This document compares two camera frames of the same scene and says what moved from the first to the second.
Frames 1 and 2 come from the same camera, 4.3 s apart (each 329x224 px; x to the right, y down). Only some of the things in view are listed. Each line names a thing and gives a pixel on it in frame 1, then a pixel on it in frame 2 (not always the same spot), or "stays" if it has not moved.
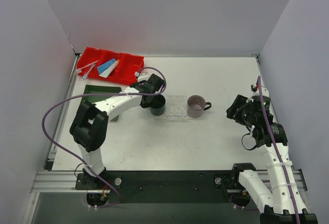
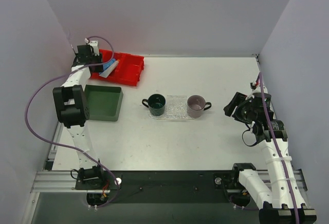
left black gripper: [148, 100] to [96, 67]
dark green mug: [158, 107] stays
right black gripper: [235, 108] stays
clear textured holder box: [176, 106] stays
